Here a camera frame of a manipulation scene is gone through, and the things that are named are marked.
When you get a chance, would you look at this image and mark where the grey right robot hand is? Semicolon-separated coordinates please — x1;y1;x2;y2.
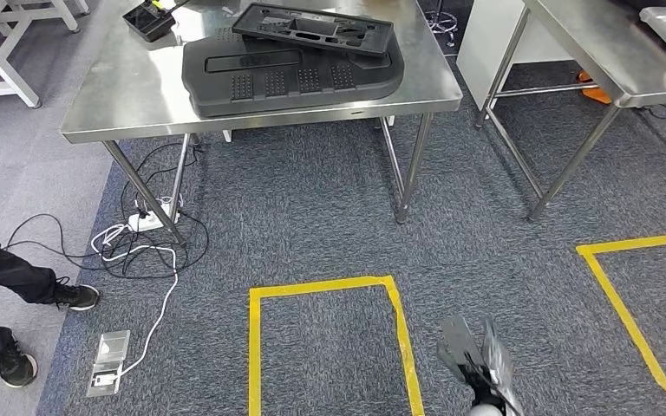
478;318;526;416

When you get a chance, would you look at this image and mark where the black plastic panel with cutouts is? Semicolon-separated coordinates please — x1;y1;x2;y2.
232;3;396;59

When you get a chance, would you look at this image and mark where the stainless steel workbench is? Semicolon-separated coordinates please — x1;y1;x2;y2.
60;0;465;247

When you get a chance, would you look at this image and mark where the yellow floor tape square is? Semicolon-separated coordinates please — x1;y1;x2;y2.
576;232;666;403
248;275;426;416

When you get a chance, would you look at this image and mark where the orange object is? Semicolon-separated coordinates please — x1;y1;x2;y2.
577;69;613;106

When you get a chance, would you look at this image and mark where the steel table with white panel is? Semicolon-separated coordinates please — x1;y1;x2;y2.
456;0;666;222

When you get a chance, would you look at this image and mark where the black round stool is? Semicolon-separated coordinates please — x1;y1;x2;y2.
426;0;460;49

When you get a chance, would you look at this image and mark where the white power strip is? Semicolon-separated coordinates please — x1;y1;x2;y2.
127;198;182;232

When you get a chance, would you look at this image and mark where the metal floor socket plate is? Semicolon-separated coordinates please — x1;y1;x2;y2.
86;329;131;399

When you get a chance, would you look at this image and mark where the small black tray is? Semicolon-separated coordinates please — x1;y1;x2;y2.
121;0;191;43

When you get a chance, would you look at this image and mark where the person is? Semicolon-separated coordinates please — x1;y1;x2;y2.
0;220;101;388

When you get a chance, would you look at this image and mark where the white floor cable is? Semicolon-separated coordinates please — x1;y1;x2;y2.
90;224;179;380

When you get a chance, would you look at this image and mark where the black floor cable bundle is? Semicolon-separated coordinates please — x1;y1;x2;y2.
2;134;211;281

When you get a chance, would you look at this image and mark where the white table frame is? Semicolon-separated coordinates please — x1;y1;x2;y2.
0;0;90;109

